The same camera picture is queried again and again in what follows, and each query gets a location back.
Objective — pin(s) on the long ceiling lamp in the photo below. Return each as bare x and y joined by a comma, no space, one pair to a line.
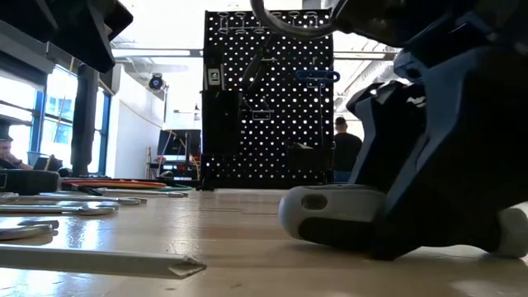
156,53

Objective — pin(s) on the black perforated pegboard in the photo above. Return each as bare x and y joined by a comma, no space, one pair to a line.
288,136

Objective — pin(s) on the black tape measure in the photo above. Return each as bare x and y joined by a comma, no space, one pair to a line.
29,182

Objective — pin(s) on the black monitor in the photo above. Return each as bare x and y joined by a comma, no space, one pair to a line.
177,142

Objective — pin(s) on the black pillar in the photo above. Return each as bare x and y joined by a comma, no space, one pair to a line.
84,123

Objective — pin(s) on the small black pegboard bin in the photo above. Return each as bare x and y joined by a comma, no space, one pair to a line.
311,158

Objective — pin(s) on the silver stubby wrench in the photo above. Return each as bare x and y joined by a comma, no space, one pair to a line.
132,201
95,209
24,233
177,194

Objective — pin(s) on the person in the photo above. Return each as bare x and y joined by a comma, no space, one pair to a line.
12,158
346,152

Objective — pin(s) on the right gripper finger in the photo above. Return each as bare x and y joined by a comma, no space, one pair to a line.
387,136
466,156

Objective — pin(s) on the black spirit level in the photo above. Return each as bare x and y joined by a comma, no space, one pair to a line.
213,77

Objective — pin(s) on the metal ruler strip foreground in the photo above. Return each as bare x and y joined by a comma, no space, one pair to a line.
82,260

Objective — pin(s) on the round ceiling camera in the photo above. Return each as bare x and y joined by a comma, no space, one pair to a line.
156,81

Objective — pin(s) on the black pegboard foot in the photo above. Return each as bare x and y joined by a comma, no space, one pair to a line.
205,187

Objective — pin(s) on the black bag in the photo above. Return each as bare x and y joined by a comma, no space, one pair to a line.
47,164

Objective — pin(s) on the black long tool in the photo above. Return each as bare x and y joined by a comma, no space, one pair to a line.
255,74

